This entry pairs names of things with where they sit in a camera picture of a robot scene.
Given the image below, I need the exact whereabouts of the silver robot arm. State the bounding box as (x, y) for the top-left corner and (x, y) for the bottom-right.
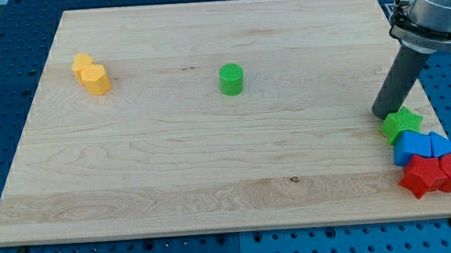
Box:
(390, 0), (451, 54)

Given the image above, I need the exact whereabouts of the wooden board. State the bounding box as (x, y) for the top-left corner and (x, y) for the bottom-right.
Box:
(0, 0), (451, 247)

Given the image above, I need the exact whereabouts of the green cylinder block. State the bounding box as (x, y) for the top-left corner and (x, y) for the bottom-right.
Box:
(219, 63), (244, 96)

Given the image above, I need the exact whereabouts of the yellow hexagon block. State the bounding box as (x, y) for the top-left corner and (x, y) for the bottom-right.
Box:
(81, 63), (113, 96)

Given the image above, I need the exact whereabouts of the yellow heart block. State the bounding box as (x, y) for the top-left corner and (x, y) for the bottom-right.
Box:
(71, 53), (94, 85)

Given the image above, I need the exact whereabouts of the green star block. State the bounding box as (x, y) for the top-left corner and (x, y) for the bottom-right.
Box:
(381, 106), (424, 146)

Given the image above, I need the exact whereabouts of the blue cube block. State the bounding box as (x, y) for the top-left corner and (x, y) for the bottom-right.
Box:
(394, 131), (432, 167)

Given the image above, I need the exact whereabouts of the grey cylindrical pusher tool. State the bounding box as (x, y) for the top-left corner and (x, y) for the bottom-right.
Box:
(372, 45), (430, 120)

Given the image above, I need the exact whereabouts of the red star block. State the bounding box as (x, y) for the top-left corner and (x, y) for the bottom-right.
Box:
(399, 155), (448, 200)

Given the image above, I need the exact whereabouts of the blue triangle block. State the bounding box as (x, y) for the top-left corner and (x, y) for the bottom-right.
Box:
(428, 132), (451, 157)

